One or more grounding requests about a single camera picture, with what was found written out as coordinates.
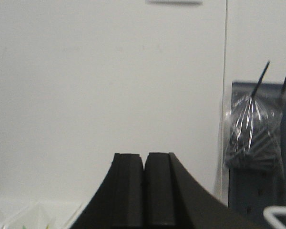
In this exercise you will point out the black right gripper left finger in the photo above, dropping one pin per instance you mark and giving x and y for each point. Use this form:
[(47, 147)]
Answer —
[(118, 202)]

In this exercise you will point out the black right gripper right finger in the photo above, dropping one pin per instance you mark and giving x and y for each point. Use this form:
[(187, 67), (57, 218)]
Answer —
[(175, 200)]

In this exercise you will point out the grey pegboard drying rack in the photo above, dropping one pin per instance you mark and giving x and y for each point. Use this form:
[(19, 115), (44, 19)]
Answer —
[(250, 191)]

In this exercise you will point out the white lab faucet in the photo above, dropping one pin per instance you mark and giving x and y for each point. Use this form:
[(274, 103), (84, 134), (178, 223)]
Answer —
[(275, 216)]

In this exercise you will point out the middle white storage bin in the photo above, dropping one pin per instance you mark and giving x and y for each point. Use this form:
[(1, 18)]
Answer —
[(44, 215)]

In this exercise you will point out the white storage bin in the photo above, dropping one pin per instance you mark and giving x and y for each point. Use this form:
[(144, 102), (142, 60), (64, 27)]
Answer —
[(10, 207), (44, 215)]

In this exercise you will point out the left white storage bin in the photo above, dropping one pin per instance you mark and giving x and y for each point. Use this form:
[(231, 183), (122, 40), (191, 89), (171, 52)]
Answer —
[(10, 207)]

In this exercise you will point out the plastic bag of pegs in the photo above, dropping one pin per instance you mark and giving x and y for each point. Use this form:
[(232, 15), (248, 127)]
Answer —
[(254, 120)]

